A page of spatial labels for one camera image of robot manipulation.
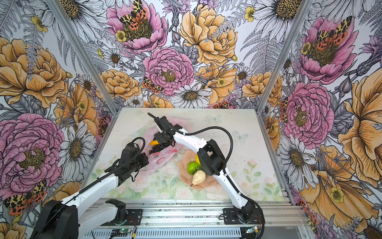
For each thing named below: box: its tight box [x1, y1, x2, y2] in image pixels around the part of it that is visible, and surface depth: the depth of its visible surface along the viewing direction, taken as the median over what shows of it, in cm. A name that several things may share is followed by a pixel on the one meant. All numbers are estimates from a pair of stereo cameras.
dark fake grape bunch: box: [149, 141, 172, 154], surface depth 97 cm
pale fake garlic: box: [191, 169, 206, 186], surface depth 83 cm
